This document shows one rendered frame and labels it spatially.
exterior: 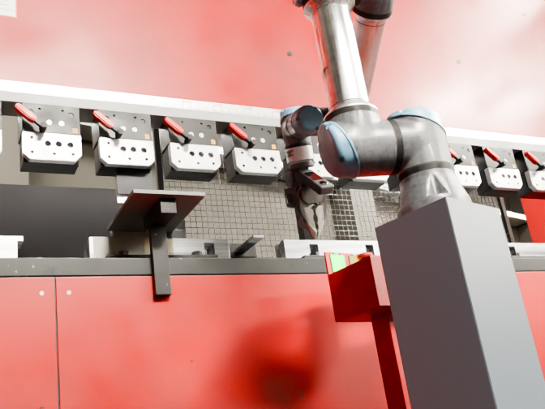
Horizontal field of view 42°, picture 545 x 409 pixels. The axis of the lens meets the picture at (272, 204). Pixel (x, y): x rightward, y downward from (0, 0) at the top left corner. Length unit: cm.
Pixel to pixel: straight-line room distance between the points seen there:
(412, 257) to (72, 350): 78
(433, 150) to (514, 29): 179
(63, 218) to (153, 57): 65
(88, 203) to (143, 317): 86
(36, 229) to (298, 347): 101
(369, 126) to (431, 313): 39
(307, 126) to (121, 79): 59
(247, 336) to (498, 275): 69
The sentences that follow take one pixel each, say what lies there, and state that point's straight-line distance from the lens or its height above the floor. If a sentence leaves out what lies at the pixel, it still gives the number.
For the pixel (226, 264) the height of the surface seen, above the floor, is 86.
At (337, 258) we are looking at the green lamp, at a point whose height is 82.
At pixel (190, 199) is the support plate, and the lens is 175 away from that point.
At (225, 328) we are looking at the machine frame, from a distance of 179.
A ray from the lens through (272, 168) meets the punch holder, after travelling 214.
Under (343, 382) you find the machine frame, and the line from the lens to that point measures 191.
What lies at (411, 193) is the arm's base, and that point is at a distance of 143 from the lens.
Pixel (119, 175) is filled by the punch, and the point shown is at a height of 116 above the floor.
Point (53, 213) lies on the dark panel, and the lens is 247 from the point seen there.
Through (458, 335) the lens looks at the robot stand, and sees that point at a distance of 132.
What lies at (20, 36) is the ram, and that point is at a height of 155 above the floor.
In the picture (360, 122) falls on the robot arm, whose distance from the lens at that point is 144.
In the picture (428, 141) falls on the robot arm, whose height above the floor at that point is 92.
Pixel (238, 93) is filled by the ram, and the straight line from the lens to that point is 222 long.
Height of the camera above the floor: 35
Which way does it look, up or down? 20 degrees up
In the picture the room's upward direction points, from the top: 9 degrees counter-clockwise
